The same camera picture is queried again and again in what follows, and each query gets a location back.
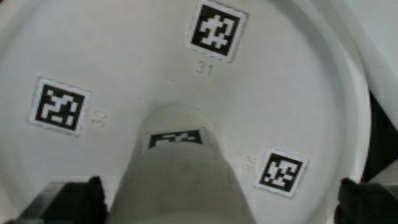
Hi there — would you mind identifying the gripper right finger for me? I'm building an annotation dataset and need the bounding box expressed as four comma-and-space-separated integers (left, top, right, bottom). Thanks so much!
335, 178, 398, 224

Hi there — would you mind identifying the white right fence bar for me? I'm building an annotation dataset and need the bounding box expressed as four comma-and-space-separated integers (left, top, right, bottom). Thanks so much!
315, 0, 398, 129

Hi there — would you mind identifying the white round table leg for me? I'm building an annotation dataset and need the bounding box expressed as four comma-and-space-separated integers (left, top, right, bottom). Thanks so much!
106, 105, 257, 224

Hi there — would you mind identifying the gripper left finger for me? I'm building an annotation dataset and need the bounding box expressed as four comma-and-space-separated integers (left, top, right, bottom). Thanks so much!
42, 176, 109, 224

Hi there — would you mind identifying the white round table top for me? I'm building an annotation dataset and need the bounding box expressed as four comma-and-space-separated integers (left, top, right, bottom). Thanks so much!
0, 0, 370, 224

